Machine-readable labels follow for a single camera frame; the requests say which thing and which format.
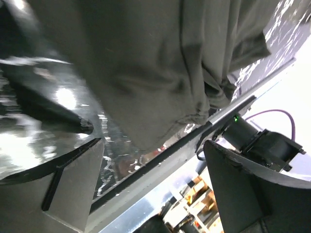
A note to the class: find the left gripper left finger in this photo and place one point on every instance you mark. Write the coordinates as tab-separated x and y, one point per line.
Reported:
54	197

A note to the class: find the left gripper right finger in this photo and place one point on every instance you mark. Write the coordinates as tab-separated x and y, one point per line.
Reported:
254	199

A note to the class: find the black t shirt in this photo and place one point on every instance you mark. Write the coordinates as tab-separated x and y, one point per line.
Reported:
157	65

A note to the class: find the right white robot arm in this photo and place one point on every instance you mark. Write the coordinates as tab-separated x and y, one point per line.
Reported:
270	149

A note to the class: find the black marbled table mat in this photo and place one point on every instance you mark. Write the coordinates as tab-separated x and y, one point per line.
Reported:
41	89

